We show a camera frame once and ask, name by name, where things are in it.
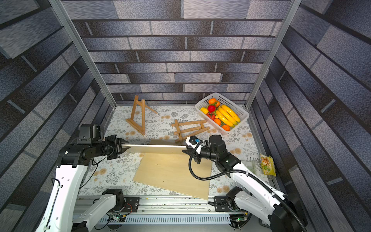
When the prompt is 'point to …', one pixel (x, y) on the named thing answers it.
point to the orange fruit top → (213, 100)
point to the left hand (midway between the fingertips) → (132, 138)
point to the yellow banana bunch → (228, 116)
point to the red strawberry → (211, 115)
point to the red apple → (211, 108)
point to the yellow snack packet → (268, 166)
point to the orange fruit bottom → (225, 127)
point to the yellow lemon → (204, 110)
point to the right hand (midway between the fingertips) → (182, 147)
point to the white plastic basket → (243, 113)
